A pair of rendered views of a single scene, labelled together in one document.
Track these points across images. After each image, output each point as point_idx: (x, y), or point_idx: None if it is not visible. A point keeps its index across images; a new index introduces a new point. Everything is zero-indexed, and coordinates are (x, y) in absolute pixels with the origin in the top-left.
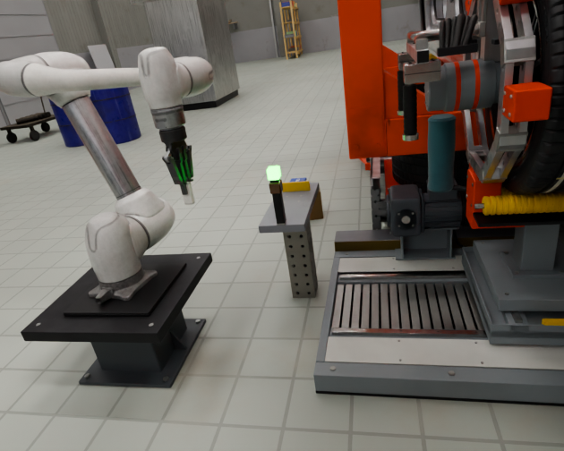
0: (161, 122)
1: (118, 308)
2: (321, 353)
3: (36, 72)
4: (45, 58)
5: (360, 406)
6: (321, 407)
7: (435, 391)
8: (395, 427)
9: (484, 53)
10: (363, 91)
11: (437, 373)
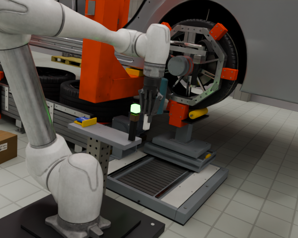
0: (162, 72)
1: (118, 232)
2: (172, 206)
3: (75, 15)
4: None
5: (199, 218)
6: (193, 228)
7: (207, 196)
8: (214, 215)
9: (190, 54)
10: (106, 62)
11: (205, 188)
